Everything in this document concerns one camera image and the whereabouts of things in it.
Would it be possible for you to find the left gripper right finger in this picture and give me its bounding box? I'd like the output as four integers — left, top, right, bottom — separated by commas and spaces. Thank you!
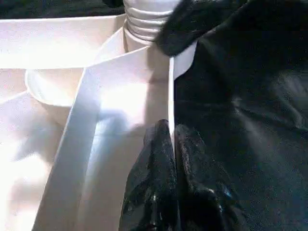
174, 124, 248, 231

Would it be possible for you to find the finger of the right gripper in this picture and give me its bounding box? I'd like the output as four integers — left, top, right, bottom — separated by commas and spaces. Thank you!
155, 0, 246, 56

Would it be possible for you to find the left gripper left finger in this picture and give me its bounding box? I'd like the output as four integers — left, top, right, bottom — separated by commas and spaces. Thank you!
119, 120, 180, 231

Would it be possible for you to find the white plastic table leg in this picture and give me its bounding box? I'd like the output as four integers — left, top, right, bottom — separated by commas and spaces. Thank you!
123, 0, 181, 43

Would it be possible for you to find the white plastic table top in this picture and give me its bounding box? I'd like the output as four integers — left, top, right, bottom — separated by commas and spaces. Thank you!
0, 13, 199, 231

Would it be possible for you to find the black work mat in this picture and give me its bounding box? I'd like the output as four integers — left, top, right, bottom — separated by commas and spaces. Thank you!
0, 0, 308, 231

